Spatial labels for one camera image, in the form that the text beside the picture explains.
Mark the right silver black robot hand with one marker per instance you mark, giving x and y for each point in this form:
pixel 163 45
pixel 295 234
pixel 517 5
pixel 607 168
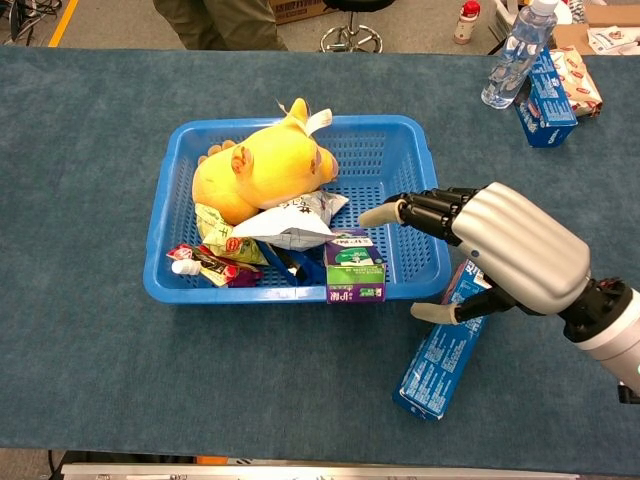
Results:
pixel 520 250

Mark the blue toothpaste box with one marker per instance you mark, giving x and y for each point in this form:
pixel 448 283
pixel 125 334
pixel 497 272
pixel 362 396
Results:
pixel 547 105
pixel 445 365

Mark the purple toothpaste box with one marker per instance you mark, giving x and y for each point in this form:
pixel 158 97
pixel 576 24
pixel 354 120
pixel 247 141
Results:
pixel 355 280

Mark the yellow plush toy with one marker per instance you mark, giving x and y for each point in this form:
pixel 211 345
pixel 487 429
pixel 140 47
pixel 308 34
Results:
pixel 270 175

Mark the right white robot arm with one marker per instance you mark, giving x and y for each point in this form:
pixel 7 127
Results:
pixel 610 330

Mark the blue plastic basket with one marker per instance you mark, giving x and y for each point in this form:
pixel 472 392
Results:
pixel 410 165

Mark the red and white snack packet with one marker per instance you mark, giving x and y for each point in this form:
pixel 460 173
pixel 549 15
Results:
pixel 582 85

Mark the clear plastic water bottle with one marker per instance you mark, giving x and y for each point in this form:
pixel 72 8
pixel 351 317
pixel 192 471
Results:
pixel 515 60

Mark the blue and black clip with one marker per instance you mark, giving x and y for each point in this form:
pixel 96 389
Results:
pixel 305 270

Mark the white snack bag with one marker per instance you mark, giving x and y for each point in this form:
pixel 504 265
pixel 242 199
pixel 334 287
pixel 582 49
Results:
pixel 295 225

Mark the red and white bottle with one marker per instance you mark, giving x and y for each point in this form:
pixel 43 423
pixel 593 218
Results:
pixel 466 25

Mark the open cardboard box with papers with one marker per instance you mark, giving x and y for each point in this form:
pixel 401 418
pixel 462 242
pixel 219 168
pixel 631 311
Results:
pixel 610 30

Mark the purple snack packet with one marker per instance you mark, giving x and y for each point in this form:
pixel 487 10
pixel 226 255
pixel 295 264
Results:
pixel 245 278

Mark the green yellow snack packet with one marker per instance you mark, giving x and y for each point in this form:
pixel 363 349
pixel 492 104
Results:
pixel 225 240

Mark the red pouch with white cap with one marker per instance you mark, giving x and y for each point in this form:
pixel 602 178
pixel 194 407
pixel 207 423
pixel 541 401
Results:
pixel 210 262

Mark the brown printed cardboard box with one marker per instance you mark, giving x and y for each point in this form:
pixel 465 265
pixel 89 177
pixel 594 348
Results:
pixel 295 10

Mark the person in olive trousers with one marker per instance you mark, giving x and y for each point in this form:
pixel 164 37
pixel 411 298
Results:
pixel 225 25

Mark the teal felt table cloth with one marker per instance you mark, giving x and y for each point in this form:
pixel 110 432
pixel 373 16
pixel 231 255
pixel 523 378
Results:
pixel 100 350

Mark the aluminium frame rail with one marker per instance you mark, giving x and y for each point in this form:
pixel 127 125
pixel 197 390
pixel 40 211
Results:
pixel 320 471

